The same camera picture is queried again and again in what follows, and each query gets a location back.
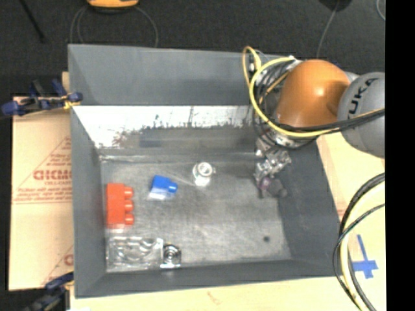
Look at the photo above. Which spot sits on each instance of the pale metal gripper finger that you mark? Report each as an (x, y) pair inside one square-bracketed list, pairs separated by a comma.
[(261, 190), (267, 183)]

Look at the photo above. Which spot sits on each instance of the grey metal bin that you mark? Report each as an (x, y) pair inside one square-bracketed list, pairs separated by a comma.
[(210, 225)]

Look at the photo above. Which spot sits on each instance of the blue toy brick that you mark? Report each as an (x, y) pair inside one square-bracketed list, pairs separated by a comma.
[(161, 183)]

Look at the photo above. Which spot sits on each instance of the small round metal part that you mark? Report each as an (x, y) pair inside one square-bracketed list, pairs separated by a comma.
[(171, 255)]

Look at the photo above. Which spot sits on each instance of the clear plastic tray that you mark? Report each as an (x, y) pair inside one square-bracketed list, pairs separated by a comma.
[(133, 253)]

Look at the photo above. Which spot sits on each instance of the red toy brick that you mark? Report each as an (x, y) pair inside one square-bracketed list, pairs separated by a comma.
[(116, 206)]

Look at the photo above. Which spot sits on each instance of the brown cardboard board red print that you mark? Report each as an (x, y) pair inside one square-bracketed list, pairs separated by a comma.
[(39, 160)]

